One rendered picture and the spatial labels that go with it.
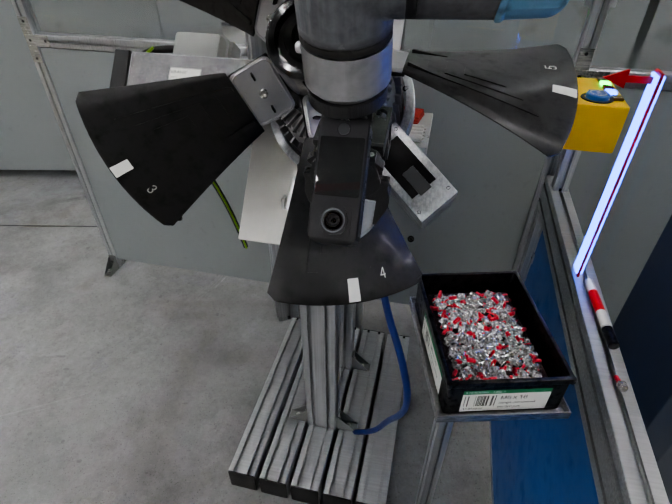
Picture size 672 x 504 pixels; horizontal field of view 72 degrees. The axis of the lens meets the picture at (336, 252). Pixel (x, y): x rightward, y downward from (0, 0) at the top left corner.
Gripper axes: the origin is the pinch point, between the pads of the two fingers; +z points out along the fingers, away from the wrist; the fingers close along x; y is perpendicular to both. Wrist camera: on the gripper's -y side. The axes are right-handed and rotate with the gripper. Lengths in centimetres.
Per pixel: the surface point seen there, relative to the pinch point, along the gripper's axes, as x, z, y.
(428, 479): -18, 73, -11
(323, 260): 3.8, 6.2, 0.2
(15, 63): 208, 86, 142
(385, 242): -3.6, 9.2, 6.7
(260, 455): 27, 98, -10
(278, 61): 13.1, -9.8, 19.3
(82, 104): 41.5, -4.6, 13.2
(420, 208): -7.7, 10.8, 15.4
